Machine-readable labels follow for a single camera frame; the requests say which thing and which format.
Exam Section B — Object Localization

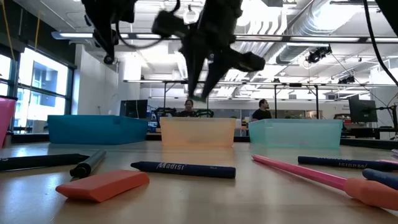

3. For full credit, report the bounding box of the silver air duct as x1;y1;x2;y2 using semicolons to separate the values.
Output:
275;0;363;65

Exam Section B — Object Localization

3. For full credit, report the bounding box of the long ceiling light bar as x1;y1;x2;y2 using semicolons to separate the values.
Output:
51;30;398;44

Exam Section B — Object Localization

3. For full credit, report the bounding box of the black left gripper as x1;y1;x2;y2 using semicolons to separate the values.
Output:
179;0;245;101

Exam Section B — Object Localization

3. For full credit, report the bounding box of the orange eraser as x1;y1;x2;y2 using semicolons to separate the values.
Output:
55;169;151;203

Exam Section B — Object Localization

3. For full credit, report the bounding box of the large window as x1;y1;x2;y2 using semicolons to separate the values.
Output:
0;46;75;134

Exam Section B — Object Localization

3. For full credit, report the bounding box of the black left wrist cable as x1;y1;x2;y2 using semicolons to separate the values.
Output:
115;0;182;50

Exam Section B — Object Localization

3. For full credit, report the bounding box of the dark blue crayon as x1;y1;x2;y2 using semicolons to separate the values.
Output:
361;167;398;191
130;161;237;180
297;155;398;172

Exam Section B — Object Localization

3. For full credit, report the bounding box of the pinkish red plastic bin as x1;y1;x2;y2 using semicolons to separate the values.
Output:
0;95;17;149

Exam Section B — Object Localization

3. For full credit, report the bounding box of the black metal stand frame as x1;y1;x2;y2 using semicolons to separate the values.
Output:
272;82;320;119
162;80;211;119

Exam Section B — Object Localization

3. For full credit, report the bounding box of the teal translucent plastic bin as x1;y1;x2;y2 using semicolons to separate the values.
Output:
248;118;344;150

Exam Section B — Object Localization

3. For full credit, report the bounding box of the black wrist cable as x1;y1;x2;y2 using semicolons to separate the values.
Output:
362;0;398;87
115;0;182;50

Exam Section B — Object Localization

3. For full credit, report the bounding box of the black monitor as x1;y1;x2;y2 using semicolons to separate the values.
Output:
348;98;379;124
119;99;149;119

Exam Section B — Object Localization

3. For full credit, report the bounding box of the white ceiling ring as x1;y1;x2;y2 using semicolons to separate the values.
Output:
183;4;200;26

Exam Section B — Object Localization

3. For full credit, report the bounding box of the person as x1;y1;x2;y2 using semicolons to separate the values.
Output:
251;98;274;122
177;98;200;118

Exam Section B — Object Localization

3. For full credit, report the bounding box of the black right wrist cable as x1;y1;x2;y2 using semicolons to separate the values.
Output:
362;0;398;87

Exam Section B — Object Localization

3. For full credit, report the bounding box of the orange translucent plastic bin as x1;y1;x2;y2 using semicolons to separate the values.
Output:
159;116;237;148

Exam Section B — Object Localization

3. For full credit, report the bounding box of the blue plastic bin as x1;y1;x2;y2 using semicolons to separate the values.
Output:
47;114;149;146

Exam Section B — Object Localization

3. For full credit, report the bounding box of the black pen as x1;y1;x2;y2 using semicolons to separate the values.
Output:
68;149;108;180
0;152;91;172

